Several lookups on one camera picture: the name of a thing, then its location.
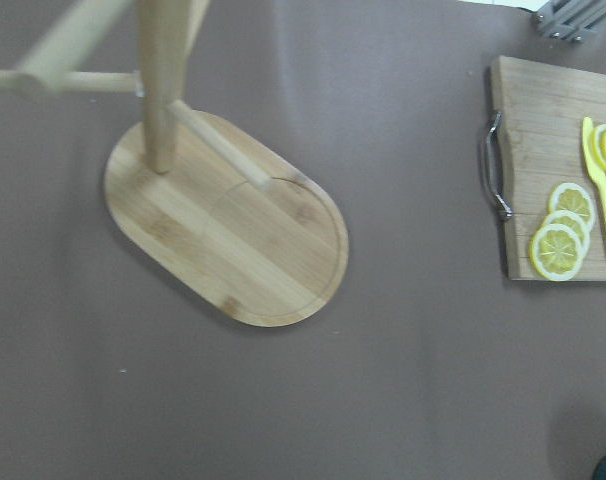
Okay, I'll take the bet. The wooden cup storage rack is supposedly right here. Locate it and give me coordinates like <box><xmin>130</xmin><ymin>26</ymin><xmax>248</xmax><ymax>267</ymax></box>
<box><xmin>0</xmin><ymin>1</ymin><xmax>349</xmax><ymax>327</ymax></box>

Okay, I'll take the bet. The lemon slice lower stack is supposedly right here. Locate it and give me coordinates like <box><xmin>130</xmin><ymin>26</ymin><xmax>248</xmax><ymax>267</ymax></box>
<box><xmin>542</xmin><ymin>210</ymin><xmax>591</xmax><ymax>253</ymax></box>

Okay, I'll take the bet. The lemon slice near knife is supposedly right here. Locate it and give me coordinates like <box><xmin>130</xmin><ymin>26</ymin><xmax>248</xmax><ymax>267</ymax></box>
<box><xmin>529</xmin><ymin>223</ymin><xmax>584</xmax><ymax>282</ymax></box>

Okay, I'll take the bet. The wooden cutting board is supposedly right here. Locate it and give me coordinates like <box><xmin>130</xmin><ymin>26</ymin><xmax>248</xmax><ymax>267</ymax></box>
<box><xmin>486</xmin><ymin>56</ymin><xmax>606</xmax><ymax>281</ymax></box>

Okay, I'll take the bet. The lemon slice middle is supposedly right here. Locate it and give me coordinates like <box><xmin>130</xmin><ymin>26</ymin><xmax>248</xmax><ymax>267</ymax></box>
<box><xmin>548</xmin><ymin>182</ymin><xmax>596</xmax><ymax>231</ymax></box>

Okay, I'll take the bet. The aluminium frame post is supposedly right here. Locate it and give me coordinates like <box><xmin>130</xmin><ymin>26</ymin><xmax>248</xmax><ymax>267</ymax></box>
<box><xmin>532</xmin><ymin>0</ymin><xmax>606</xmax><ymax>43</ymax></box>

